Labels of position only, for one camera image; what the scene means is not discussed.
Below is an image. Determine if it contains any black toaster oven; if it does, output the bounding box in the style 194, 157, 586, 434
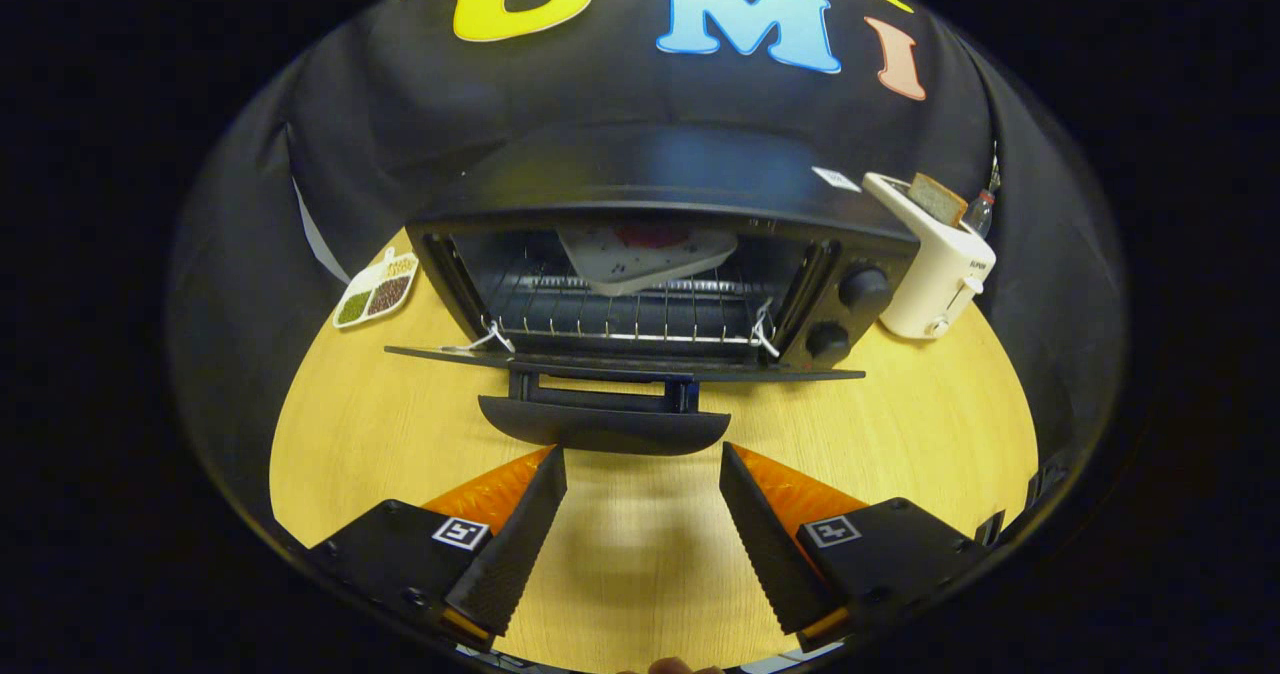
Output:
385, 124, 921, 457

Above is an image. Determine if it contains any white bread toaster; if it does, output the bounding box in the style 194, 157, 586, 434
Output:
862, 172, 998, 340

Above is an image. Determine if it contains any white square plate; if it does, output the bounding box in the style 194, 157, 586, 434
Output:
556, 222, 739, 297

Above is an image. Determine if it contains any white divided dish of beans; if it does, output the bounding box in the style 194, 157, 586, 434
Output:
332, 247, 421, 330

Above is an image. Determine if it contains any brown bread slice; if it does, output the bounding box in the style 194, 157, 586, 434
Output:
907, 173, 969, 227

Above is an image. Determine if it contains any pink ham slice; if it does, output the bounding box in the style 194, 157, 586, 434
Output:
612, 222, 691, 249

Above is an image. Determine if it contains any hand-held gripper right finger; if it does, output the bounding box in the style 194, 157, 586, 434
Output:
718, 441, 991, 653

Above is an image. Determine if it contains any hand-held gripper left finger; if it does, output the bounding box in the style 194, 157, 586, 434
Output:
305, 444, 569, 653

